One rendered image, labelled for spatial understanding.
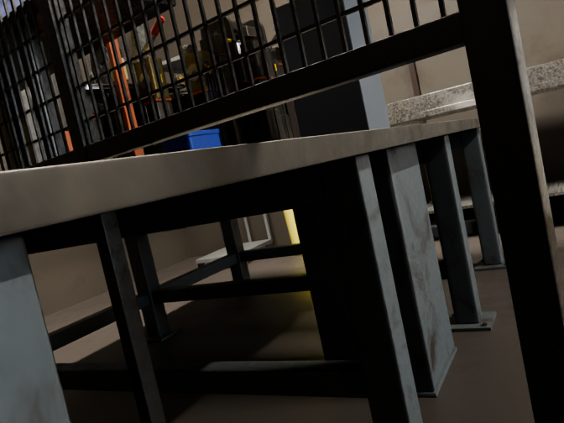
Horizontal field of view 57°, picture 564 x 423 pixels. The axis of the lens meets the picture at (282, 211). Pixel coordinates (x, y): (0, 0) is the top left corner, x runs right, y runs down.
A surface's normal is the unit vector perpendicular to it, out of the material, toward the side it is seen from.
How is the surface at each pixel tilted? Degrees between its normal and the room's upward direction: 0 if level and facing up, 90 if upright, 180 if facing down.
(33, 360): 90
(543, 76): 90
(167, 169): 90
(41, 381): 90
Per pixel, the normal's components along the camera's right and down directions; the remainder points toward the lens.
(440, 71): -0.47, 0.17
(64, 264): 0.86, -0.15
